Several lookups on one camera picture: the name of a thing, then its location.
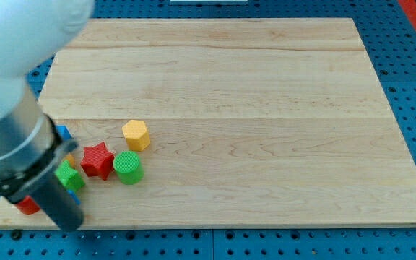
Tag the red circle block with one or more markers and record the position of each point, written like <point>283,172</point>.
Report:
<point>27,206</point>

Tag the yellow heart block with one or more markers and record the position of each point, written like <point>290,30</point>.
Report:
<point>71,160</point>

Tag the red star block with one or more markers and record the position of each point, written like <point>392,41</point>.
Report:
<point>97,161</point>

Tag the blue block upper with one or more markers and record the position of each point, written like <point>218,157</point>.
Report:
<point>63,132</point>

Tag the yellow hexagon block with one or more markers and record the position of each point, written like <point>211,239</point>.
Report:
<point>136,134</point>

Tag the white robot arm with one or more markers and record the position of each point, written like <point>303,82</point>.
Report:
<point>30,33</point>

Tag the wooden board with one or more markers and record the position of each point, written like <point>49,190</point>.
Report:
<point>254,124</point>

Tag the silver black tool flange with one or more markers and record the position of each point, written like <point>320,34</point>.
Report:
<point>31,150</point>

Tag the blue block lower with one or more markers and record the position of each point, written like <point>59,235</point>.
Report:
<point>74,196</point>

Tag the green cylinder block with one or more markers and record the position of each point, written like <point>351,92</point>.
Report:
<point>128,167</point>

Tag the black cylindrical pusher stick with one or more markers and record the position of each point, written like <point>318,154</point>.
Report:
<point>51,196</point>

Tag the green cube block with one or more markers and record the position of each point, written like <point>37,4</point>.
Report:
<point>69,177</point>

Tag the blue block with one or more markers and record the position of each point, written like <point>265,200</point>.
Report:
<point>63,132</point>
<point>74,196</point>

